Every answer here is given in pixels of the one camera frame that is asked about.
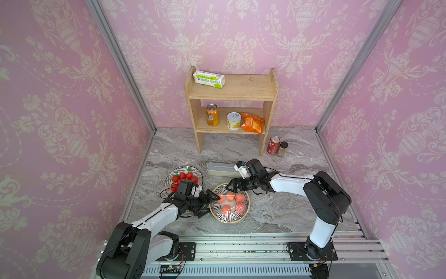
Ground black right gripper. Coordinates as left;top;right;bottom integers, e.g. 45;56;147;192
225;177;260;194

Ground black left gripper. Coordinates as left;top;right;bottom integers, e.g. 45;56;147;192
185;188;221;217

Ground clear plastic wrap sheet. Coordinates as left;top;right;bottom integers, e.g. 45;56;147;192
208;181;252;226

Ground cream plastic wrap dispenser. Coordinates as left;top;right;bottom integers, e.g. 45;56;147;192
207;162;242;178

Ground glass plate of strawberries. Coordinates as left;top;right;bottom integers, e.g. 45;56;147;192
164;166;203;194

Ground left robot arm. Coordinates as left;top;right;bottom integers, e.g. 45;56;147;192
96;181;220;279

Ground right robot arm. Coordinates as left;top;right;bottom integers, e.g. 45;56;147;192
226;159;352;260

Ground peach top left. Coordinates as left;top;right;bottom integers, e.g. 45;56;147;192
225;192;235;202

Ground peach top right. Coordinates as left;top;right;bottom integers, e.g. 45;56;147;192
235;193;246;203

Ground red cola can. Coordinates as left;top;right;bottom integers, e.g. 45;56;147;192
267;136;281;155

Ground spice jar with black lid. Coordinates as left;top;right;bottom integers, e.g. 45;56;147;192
276;141;289;158

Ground orange snack bag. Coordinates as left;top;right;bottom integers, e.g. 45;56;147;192
240;113;264;134

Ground white yellow tin can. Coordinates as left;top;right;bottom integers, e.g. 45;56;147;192
226;112;242;131

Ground orange drink can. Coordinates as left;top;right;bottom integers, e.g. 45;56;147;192
206;103;220;127

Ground wooden shelf unit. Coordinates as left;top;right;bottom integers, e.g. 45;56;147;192
184;66;280;155

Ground white green carton box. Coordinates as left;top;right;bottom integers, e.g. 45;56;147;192
193;70;225;89

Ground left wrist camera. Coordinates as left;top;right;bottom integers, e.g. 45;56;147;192
192;186;203;198

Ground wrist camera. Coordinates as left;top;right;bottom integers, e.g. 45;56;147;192
234;161;250;179
192;186;203;198

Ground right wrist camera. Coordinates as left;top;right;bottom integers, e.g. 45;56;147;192
234;161;250;179

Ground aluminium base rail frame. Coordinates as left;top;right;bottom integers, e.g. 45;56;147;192
136;226;397;279

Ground aluminium corner rail left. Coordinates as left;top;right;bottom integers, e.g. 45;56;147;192
86;0;157;135

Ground aluminium corner rail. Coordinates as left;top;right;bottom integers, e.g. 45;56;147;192
315;0;403;136
86;0;157;135

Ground aluminium corner rail right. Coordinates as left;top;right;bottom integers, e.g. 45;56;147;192
315;0;403;136

